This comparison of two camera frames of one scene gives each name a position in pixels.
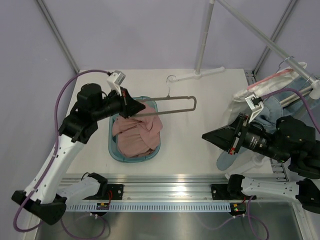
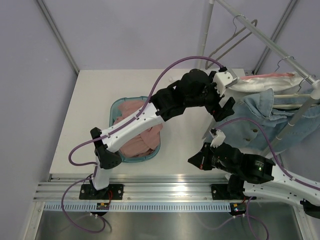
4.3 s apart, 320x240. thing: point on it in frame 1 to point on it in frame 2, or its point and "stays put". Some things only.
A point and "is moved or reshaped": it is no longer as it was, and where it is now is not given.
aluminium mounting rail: (170, 190) stays put
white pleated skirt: (239, 106) is moved or reshaped
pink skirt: (138, 137) stays put
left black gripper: (128, 106) to (216, 110)
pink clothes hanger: (283, 71) is moved or reshaped
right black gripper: (225, 136) to (200, 159)
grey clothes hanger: (168, 97) is moved or reshaped
